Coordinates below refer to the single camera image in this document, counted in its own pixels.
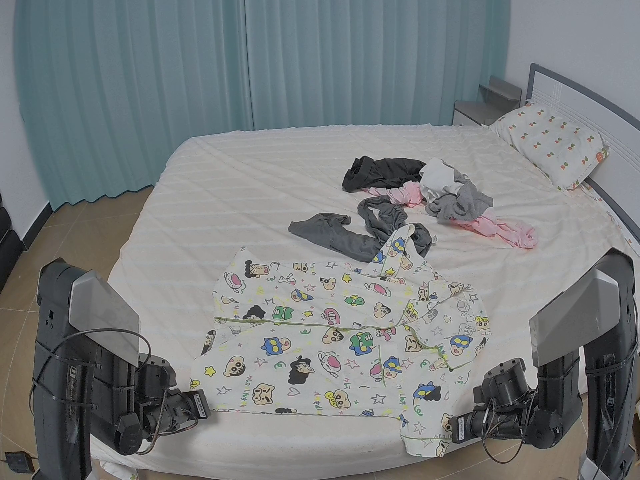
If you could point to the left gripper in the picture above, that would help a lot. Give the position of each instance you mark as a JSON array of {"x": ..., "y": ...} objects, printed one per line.
[{"x": 182, "y": 410}]

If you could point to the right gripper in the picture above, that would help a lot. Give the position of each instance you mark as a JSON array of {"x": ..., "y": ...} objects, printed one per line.
[{"x": 475, "y": 425}]

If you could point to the white printed pyjama top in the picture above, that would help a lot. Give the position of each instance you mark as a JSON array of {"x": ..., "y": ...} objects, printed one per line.
[{"x": 325, "y": 348}]

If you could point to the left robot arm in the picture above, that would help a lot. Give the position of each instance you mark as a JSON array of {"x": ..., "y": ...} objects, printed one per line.
[{"x": 70, "y": 368}]

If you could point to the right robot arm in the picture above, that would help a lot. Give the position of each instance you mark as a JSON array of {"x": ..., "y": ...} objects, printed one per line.
[{"x": 605, "y": 343}]

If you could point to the bed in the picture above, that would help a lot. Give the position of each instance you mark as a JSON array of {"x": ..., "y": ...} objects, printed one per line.
[{"x": 250, "y": 178}]

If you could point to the black power adapter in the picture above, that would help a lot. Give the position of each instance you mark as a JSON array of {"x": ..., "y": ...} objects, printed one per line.
[{"x": 17, "y": 461}]

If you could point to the pink garment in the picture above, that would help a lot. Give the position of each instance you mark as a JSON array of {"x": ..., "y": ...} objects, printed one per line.
[{"x": 510, "y": 233}]

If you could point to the dark grey garment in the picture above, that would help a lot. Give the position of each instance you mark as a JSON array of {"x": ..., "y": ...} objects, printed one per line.
[{"x": 345, "y": 240}]

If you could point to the white garment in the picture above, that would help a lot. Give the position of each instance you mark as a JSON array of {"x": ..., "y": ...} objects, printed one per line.
[{"x": 440, "y": 178}]

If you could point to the black garment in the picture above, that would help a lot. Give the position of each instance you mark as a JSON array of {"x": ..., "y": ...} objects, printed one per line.
[{"x": 385, "y": 170}]

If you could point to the white printed pillow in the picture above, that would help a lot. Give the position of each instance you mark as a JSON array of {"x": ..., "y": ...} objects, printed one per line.
[{"x": 550, "y": 143}]

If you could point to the grey bedside table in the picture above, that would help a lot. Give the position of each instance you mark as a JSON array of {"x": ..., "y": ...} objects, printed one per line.
[{"x": 475, "y": 110}]

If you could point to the blue-green curtain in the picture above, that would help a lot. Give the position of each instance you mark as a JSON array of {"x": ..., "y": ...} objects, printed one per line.
[
  {"x": 130, "y": 78},
  {"x": 375, "y": 43}
]

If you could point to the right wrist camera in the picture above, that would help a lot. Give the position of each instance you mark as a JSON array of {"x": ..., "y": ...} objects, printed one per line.
[{"x": 481, "y": 395}]

